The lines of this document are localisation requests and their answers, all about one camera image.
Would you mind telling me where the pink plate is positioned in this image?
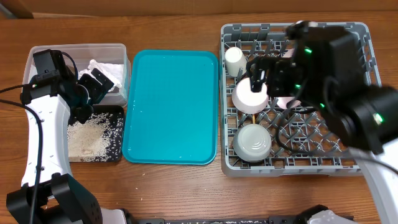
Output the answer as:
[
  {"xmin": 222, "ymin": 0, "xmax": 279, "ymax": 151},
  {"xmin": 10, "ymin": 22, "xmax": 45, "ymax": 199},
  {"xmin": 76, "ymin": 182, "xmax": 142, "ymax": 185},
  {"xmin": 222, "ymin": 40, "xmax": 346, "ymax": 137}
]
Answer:
[{"xmin": 277, "ymin": 49, "xmax": 301, "ymax": 110}]

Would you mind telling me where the pile of rice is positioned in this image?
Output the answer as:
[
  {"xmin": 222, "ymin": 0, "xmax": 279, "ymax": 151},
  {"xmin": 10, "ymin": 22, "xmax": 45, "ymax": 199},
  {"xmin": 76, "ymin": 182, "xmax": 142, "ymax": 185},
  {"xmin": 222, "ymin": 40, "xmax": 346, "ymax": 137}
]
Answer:
[{"xmin": 67, "ymin": 112, "xmax": 124, "ymax": 162}]

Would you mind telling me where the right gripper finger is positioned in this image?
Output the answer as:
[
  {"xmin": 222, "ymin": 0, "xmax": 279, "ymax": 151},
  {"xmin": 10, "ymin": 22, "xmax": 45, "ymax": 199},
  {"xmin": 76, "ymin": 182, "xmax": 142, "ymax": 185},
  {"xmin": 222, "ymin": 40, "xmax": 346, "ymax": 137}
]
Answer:
[
  {"xmin": 246, "ymin": 56, "xmax": 274, "ymax": 78},
  {"xmin": 250, "ymin": 67, "xmax": 267, "ymax": 93}
]

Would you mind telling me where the pink small bowl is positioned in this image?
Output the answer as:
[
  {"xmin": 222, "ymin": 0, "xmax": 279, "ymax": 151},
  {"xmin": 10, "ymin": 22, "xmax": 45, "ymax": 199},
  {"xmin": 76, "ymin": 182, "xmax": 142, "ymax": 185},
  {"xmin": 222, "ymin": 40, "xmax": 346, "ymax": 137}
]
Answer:
[{"xmin": 232, "ymin": 78, "xmax": 269, "ymax": 114}]

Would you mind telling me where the white napkin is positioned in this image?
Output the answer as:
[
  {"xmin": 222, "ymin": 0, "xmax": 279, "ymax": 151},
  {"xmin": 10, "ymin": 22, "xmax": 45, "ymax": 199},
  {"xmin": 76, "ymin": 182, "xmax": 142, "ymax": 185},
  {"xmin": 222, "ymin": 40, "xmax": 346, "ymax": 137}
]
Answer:
[{"xmin": 78, "ymin": 59, "xmax": 124, "ymax": 92}]

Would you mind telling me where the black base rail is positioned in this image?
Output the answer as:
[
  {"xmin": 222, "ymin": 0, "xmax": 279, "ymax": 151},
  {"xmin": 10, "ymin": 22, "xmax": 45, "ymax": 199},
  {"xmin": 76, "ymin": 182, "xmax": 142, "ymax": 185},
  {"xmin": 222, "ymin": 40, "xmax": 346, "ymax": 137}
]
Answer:
[{"xmin": 137, "ymin": 215, "xmax": 307, "ymax": 224}]

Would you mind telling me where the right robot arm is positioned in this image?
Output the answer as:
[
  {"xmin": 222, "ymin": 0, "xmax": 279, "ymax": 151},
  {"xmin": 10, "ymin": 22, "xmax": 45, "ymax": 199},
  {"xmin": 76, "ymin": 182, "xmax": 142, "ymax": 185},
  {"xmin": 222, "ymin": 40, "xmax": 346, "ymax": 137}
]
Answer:
[{"xmin": 246, "ymin": 54, "xmax": 397, "ymax": 223}]

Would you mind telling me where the black plastic tray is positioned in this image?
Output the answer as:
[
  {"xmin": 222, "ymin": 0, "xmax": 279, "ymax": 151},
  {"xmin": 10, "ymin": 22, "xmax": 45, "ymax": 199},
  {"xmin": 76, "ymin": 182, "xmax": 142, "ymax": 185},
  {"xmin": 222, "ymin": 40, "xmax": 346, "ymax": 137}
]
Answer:
[{"xmin": 67, "ymin": 105, "xmax": 126, "ymax": 163}]

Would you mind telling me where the grey dishwasher rack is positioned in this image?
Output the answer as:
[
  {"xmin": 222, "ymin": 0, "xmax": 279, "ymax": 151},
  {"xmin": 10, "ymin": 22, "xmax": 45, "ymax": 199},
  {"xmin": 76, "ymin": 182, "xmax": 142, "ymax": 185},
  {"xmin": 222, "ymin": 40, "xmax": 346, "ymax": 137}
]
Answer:
[{"xmin": 220, "ymin": 23, "xmax": 362, "ymax": 177}]

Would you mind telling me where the cream paper cup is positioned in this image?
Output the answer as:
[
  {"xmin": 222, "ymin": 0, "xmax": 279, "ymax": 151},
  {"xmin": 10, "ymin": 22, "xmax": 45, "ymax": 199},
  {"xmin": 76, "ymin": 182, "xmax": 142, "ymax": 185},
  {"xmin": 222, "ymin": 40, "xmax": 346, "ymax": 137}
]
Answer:
[{"xmin": 224, "ymin": 47, "xmax": 247, "ymax": 77}]

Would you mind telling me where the clear plastic bin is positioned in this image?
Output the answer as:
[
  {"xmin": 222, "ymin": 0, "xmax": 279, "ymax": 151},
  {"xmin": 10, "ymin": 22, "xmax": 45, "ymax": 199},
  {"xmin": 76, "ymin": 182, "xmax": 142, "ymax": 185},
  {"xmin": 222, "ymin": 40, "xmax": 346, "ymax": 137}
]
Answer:
[{"xmin": 22, "ymin": 44, "xmax": 131, "ymax": 106}]

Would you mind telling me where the teal serving tray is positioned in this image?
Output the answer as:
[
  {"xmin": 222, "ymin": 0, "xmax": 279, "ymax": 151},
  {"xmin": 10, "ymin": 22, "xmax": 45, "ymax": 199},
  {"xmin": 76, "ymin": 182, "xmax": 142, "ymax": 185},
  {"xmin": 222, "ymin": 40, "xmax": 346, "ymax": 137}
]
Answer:
[{"xmin": 122, "ymin": 50, "xmax": 219, "ymax": 166}]

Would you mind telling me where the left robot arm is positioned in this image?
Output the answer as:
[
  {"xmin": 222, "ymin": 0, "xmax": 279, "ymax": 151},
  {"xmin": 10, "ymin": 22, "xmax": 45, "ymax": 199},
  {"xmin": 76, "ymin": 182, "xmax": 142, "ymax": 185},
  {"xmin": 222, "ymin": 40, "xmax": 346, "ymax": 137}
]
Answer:
[{"xmin": 6, "ymin": 68, "xmax": 134, "ymax": 223}]

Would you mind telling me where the white bowl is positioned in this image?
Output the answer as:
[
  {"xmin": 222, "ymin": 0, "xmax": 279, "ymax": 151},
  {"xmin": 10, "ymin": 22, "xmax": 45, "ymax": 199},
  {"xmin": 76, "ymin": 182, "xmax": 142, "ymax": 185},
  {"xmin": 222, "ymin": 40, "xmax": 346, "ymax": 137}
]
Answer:
[{"xmin": 233, "ymin": 124, "xmax": 272, "ymax": 162}]

